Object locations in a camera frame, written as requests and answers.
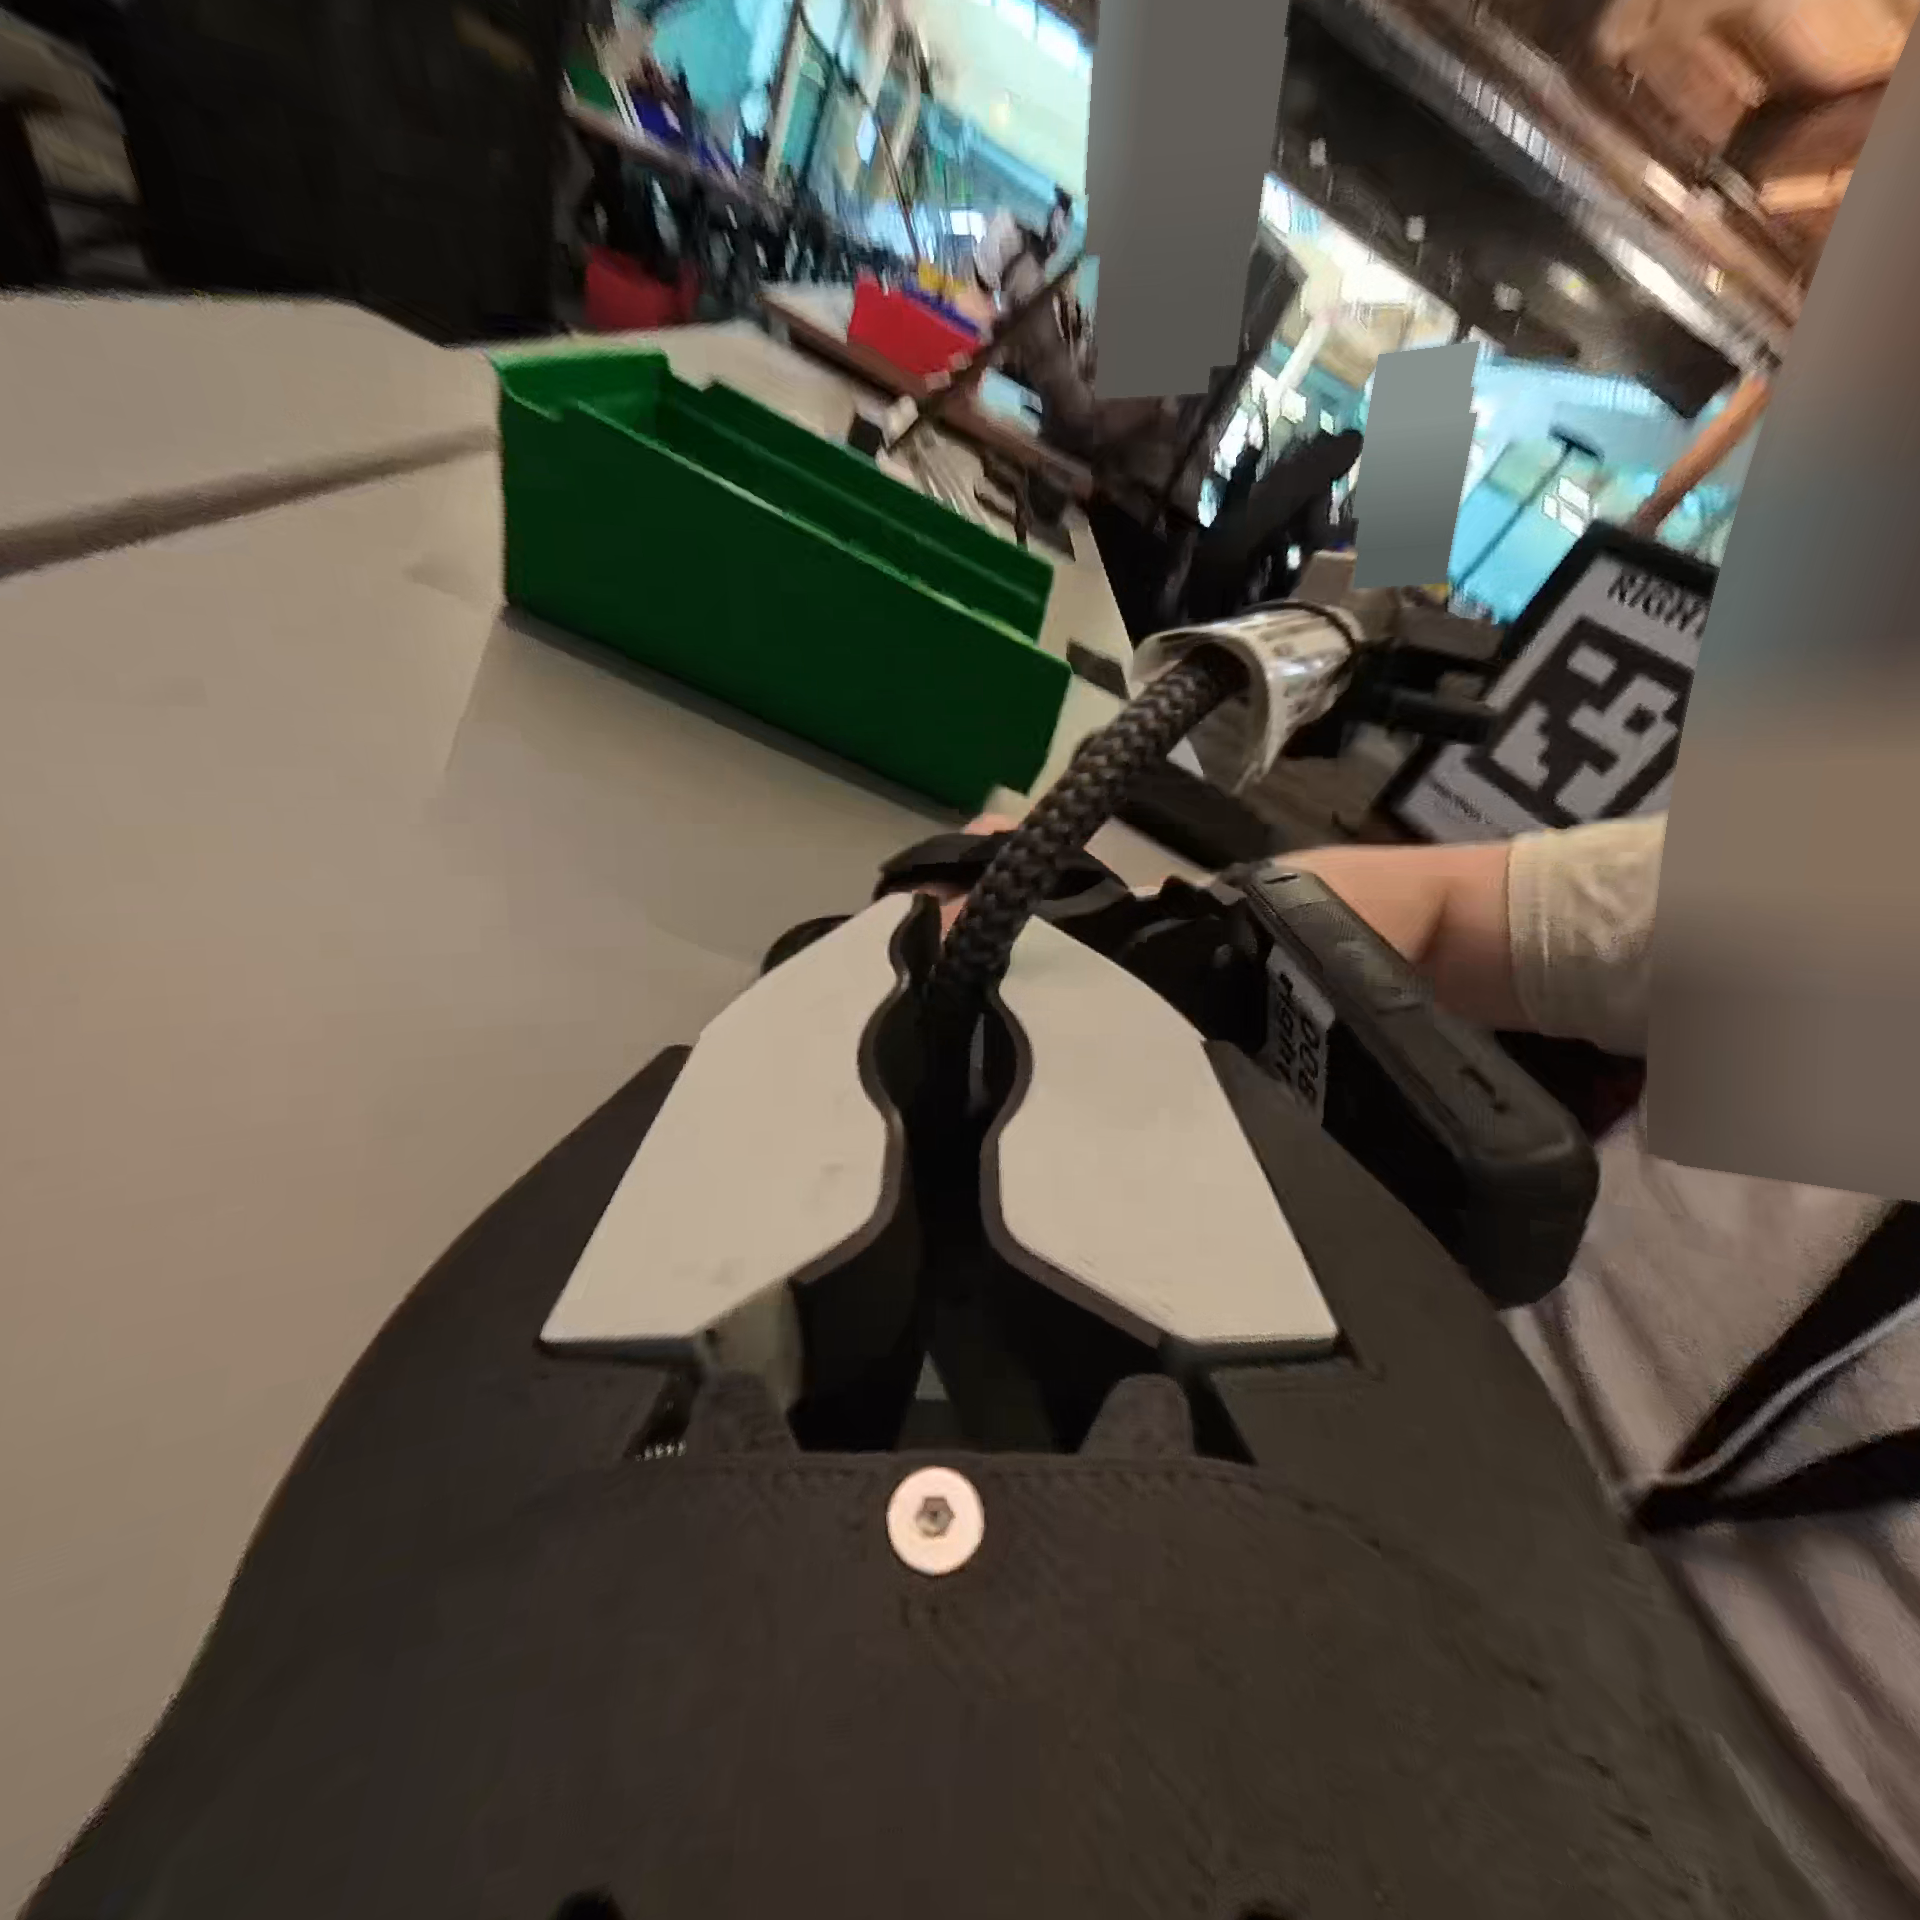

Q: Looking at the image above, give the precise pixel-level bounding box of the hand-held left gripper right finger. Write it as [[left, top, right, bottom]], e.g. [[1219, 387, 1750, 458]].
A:
[[975, 915, 1342, 1455]]

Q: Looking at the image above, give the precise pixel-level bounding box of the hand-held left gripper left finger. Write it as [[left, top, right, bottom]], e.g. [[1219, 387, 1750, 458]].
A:
[[540, 900, 940, 1450]]

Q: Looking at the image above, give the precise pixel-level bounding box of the braided power strip cable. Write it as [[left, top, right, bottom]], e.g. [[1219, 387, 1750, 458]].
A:
[[914, 598, 1502, 1442]]

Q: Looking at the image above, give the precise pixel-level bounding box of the person's right forearm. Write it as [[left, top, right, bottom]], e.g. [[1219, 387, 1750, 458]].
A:
[[1290, 836, 1518, 1023]]

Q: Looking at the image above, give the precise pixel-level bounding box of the black framed marker sign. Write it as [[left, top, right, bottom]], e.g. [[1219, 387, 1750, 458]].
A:
[[1383, 522, 1724, 839]]

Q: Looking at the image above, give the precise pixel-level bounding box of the green plastic bin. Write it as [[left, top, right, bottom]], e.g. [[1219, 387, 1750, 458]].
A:
[[495, 347, 1075, 818]]

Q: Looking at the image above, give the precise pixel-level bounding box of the red bin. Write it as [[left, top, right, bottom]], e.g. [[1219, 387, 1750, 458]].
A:
[[584, 247, 703, 337], [847, 278, 984, 379]]

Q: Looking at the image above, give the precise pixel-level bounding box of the black lanyard strap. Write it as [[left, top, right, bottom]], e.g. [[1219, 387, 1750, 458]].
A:
[[1628, 1200, 1920, 1539]]

